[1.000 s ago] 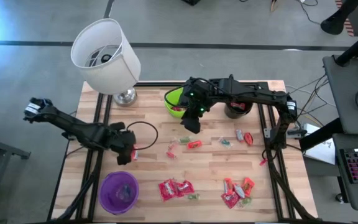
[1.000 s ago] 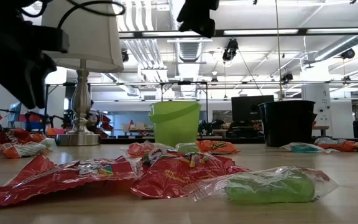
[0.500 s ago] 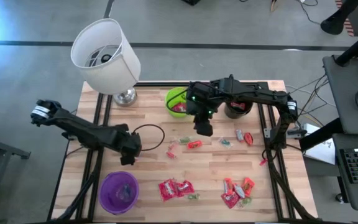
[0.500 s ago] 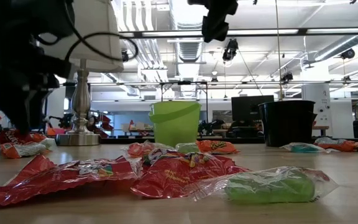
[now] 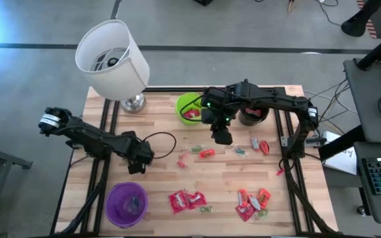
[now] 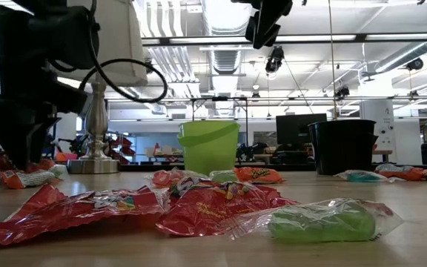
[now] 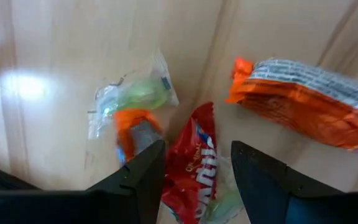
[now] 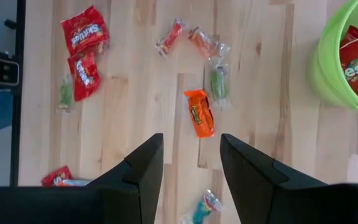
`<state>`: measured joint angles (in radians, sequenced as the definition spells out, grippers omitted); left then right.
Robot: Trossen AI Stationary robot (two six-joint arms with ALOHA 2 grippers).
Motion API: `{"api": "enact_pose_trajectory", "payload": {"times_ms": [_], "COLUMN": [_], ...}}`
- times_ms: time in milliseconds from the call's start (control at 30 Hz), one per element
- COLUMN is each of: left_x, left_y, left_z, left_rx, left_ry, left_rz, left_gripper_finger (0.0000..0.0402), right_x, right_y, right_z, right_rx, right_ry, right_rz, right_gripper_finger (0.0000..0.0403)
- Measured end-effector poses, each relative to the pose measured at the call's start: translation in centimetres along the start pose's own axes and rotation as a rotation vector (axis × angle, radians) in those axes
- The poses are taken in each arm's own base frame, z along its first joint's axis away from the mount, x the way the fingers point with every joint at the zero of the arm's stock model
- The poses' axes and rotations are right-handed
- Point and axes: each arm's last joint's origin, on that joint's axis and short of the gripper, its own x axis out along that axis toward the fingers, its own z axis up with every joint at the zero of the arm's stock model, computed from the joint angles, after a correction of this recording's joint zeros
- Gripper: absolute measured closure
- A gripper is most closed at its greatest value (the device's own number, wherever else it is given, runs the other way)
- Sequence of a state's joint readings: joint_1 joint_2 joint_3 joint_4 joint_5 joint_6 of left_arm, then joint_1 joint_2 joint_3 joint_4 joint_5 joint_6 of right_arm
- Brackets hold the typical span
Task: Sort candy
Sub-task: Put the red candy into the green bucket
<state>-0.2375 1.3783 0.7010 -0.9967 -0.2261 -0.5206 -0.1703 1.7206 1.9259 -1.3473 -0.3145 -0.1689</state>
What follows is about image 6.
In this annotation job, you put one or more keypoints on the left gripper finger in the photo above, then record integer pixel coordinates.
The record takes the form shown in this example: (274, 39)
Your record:
(37, 141)
(6, 137)

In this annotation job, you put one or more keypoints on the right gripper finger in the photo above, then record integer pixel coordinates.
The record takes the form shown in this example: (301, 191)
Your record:
(253, 27)
(273, 26)

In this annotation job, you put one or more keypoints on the red Skittles pack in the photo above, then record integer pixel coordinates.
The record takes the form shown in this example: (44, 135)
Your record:
(213, 213)
(69, 219)

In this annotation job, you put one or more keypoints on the red clear-wrapped candy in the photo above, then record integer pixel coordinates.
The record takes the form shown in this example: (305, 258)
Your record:
(165, 178)

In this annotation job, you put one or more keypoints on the teal clear-wrapped candy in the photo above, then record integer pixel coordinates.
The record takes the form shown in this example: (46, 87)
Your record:
(361, 177)

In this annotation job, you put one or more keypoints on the thin vertical pole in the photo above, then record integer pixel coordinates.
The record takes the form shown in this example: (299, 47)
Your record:
(333, 74)

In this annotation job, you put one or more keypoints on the white shade silver table lamp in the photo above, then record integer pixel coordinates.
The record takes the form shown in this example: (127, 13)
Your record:
(124, 37)

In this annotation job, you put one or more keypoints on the black computer monitor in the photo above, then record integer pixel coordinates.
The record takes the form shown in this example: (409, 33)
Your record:
(295, 128)

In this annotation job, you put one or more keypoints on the green plastic bucket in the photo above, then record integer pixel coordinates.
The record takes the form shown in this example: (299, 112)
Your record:
(208, 144)

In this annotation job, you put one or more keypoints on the black plastic bucket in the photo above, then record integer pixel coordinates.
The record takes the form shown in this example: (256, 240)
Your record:
(341, 148)

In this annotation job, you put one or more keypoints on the black hanging camera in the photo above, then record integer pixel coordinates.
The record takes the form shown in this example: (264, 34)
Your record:
(274, 59)

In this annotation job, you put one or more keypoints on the black background station frame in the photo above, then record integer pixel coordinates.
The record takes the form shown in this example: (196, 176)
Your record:
(273, 98)

